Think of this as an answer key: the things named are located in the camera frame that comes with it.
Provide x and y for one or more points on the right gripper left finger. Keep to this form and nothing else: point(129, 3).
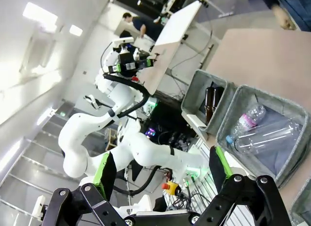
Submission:
point(80, 204)

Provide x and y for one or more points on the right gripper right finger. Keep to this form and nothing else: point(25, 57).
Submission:
point(247, 201)

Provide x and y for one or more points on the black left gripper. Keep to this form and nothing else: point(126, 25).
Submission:
point(128, 62)

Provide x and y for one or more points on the clear plastic bottle without cap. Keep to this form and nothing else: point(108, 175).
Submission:
point(269, 136)

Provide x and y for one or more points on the bottle with pink label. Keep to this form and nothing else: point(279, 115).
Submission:
point(247, 120)

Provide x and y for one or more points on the brown glass bottle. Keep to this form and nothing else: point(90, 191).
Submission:
point(209, 107)
point(218, 97)

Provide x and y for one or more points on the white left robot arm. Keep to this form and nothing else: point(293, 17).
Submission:
point(145, 148)

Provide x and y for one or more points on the grey fabric basket plastic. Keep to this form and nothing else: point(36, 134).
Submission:
point(286, 167)

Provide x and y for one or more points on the grey fabric basket can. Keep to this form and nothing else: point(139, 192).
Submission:
point(302, 206)

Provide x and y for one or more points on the grey fabric basket bottle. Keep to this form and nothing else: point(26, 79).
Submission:
point(194, 97)

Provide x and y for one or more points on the person's right hand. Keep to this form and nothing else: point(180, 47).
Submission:
point(284, 17)

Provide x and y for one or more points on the seated background person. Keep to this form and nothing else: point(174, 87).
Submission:
point(143, 25)

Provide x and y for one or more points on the white side table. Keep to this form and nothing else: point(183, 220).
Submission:
point(170, 46)

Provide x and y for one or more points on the rectangular ceiling light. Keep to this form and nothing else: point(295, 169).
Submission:
point(40, 14)
point(76, 30)

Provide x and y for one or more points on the red emergency stop button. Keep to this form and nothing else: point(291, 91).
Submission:
point(170, 188)

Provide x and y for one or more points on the person in dark shirt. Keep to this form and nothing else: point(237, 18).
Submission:
point(296, 7)

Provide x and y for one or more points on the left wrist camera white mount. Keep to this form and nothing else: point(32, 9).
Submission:
point(122, 42)

